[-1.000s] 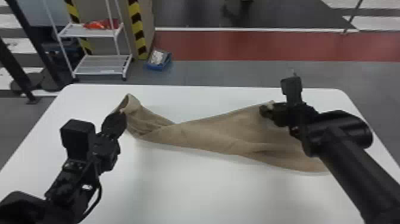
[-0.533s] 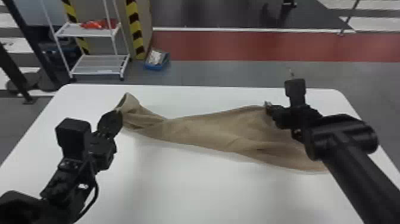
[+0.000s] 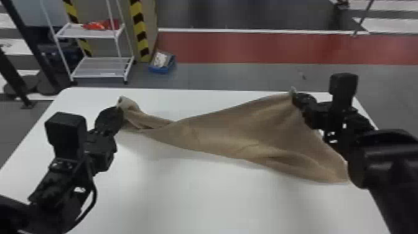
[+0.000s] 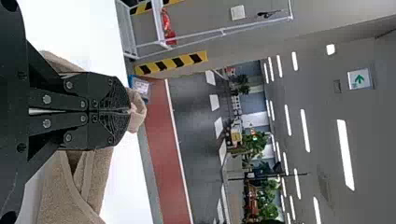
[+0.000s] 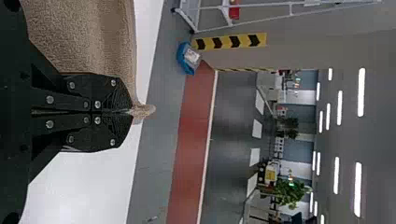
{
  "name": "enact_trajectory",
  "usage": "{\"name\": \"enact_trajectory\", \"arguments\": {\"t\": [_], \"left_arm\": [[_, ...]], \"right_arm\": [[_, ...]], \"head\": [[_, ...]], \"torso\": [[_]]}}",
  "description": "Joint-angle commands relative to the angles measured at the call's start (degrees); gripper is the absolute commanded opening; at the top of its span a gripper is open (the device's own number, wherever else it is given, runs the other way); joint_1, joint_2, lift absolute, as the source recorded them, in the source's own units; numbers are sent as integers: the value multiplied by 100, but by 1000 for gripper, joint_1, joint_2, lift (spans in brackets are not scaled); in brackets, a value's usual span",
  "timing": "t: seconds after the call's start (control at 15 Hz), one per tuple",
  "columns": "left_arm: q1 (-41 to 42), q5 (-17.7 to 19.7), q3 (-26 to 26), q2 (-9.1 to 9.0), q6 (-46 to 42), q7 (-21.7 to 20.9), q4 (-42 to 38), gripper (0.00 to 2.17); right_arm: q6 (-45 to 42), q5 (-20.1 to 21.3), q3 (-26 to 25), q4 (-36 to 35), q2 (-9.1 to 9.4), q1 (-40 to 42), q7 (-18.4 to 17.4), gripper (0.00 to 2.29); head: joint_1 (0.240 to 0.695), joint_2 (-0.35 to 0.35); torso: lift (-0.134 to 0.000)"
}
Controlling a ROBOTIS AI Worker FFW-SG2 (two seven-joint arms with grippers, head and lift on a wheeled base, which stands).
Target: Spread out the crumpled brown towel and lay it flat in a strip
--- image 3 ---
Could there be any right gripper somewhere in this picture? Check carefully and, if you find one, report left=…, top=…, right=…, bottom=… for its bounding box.
left=290, top=91, right=332, bottom=131

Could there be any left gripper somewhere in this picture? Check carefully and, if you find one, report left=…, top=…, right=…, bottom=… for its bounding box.
left=83, top=106, right=125, bottom=175

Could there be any beige towel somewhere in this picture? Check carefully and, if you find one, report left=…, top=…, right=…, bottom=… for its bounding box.
left=116, top=87, right=351, bottom=184

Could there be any yellow black striped post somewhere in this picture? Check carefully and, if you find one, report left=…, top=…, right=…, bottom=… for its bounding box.
left=62, top=0, right=94, bottom=59
left=128, top=0, right=151, bottom=63

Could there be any white wire rack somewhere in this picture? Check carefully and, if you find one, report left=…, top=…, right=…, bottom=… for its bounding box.
left=39, top=0, right=136, bottom=85

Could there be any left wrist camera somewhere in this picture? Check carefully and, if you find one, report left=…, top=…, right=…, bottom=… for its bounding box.
left=44, top=111, right=88, bottom=163

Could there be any red packet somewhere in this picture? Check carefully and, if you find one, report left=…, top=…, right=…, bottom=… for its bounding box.
left=83, top=19, right=121, bottom=31

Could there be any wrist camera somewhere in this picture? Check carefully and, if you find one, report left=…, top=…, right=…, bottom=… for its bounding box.
left=328, top=72, right=360, bottom=113
left=44, top=111, right=88, bottom=163

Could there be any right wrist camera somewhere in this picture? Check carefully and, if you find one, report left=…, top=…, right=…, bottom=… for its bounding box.
left=328, top=72, right=360, bottom=113

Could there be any black cable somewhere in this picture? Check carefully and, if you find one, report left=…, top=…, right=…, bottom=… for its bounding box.
left=73, top=181, right=98, bottom=227

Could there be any blue basket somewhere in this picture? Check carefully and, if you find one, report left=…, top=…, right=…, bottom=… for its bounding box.
left=148, top=50, right=177, bottom=75

